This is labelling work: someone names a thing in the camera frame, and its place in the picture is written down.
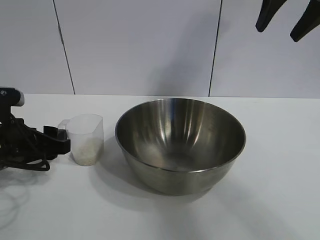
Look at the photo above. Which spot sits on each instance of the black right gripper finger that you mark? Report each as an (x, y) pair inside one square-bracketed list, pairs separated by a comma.
[(267, 15), (307, 22)]

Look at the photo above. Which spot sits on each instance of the stainless steel mixing bowl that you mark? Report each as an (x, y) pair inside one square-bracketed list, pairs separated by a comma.
[(175, 155)]

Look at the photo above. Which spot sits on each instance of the white rice grains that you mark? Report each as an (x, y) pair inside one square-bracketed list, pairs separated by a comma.
[(87, 153)]

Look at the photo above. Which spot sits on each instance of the clear plastic measuring cup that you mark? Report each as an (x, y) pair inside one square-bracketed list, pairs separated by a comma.
[(87, 130)]

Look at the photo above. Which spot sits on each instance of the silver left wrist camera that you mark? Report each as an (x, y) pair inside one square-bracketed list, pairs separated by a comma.
[(11, 96)]

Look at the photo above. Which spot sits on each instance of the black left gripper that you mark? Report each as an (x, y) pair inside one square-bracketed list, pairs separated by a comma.
[(20, 140)]

